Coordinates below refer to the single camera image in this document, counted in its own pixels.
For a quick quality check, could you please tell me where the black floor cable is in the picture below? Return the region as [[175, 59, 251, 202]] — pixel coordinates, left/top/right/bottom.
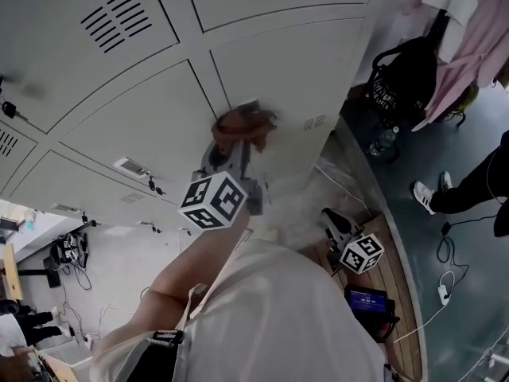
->
[[436, 212, 500, 294]]

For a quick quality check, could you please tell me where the grey metal locker bank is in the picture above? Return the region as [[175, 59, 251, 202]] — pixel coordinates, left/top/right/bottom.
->
[[0, 0, 383, 234]]

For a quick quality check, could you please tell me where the pile of grippers and cables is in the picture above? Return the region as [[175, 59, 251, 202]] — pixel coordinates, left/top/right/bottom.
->
[[43, 232, 93, 290]]

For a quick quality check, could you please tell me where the black tote bag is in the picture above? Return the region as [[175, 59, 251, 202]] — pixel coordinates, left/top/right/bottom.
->
[[363, 36, 438, 123]]

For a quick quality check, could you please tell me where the grey metal locker door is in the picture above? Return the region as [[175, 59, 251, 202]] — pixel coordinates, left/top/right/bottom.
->
[[209, 16, 366, 190]]

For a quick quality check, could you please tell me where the white power strip with cable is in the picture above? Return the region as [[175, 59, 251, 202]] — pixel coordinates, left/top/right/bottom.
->
[[392, 271, 457, 345]]

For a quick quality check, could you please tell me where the clear water bottle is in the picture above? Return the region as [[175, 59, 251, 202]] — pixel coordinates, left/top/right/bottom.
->
[[367, 124, 401, 158]]

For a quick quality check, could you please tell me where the black screen device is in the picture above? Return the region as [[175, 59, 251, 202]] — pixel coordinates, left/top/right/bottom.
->
[[344, 283, 398, 344]]

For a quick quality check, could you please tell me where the white hanging garment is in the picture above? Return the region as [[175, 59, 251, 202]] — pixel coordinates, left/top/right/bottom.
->
[[421, 0, 502, 63]]

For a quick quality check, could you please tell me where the wooden table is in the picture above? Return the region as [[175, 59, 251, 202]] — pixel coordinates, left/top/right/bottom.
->
[[0, 243, 25, 302]]

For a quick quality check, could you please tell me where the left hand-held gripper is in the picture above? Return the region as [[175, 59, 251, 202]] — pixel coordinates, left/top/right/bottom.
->
[[177, 137, 266, 231]]

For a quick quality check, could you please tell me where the wooden plank platform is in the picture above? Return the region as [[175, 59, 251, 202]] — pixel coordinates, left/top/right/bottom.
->
[[301, 212, 426, 382]]

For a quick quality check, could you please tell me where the yellow-green bag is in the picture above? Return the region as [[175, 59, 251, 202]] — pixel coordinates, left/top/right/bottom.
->
[[449, 84, 480, 127]]

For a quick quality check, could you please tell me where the black shoulder strap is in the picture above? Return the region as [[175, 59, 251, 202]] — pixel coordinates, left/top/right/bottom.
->
[[134, 329, 187, 382]]

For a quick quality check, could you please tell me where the pink hanging garment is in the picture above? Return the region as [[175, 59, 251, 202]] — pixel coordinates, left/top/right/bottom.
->
[[401, 0, 509, 133]]

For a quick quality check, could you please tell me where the orange-brown knitted cloth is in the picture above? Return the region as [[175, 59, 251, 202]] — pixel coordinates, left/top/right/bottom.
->
[[210, 100, 282, 153]]

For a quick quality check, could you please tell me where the white floor cable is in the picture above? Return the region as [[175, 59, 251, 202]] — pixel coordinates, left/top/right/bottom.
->
[[313, 164, 373, 216]]

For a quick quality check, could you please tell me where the person's left forearm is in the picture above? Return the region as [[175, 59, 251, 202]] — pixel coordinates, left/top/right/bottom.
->
[[139, 209, 252, 314]]

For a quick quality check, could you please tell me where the person's white shirt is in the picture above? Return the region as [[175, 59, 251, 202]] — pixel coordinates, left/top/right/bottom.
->
[[89, 228, 398, 382]]

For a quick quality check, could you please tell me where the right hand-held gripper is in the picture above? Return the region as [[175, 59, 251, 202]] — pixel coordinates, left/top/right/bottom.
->
[[321, 208, 385, 275]]

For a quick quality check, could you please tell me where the black coat rack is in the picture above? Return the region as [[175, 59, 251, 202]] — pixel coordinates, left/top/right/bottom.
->
[[345, 8, 450, 165]]

